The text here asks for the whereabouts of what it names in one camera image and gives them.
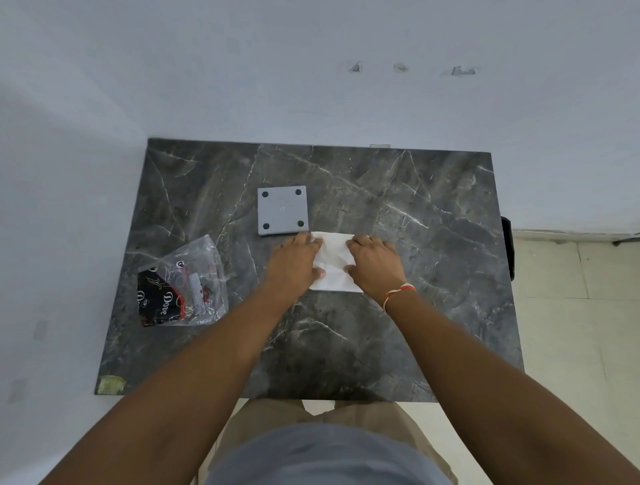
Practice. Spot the person's right hand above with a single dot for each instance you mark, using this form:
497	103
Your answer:
377	267

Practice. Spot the person's left hand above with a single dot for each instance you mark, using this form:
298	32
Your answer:
290	267

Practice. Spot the person's left thumb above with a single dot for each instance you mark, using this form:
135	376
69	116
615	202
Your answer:
319	274

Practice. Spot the person's right thumb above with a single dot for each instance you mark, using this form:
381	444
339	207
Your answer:
350	270

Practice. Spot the white paper tissue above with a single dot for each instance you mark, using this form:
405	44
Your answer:
334	262

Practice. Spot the person's right forearm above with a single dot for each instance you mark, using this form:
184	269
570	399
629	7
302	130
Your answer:
490	384

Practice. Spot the person's left forearm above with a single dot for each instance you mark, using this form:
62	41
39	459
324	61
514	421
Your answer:
190	384

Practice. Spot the red and white wrist thread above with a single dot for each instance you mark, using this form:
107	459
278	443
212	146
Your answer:
395	294

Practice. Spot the grey square plate, black dots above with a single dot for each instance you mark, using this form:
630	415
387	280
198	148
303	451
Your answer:
282	210

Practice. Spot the clear plastic bag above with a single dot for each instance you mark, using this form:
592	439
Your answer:
197	260

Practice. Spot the small white tube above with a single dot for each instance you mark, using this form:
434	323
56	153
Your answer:
195	292

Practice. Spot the black chair edge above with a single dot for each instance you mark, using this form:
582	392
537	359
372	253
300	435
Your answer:
507	247

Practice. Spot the black printed sachet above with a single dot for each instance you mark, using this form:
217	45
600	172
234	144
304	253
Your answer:
160	297

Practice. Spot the grey shirt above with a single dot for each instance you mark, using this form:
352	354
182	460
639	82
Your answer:
325	457

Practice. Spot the yellowish tape piece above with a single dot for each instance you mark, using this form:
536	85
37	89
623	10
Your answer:
112	385

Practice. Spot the dark metal floor bar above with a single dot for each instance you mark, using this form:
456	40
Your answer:
627	240

